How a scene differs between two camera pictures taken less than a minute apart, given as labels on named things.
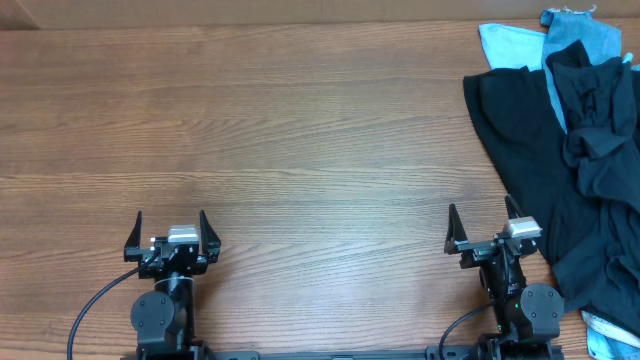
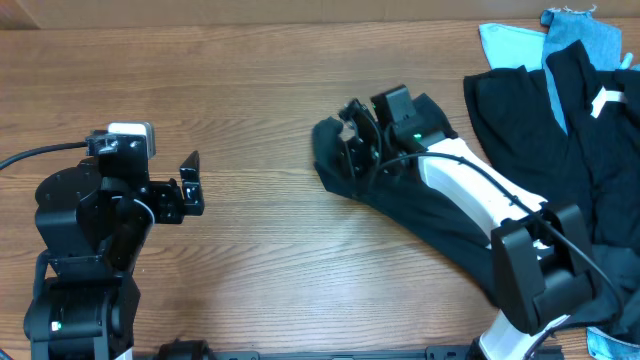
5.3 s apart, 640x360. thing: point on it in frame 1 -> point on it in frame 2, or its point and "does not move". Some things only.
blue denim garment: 565,26 does not move
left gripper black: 132,253 -> 174,209
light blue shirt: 508,47 does not move
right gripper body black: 488,249 -> 357,148
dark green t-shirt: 599,104 -> 407,195
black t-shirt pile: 593,245 does not move
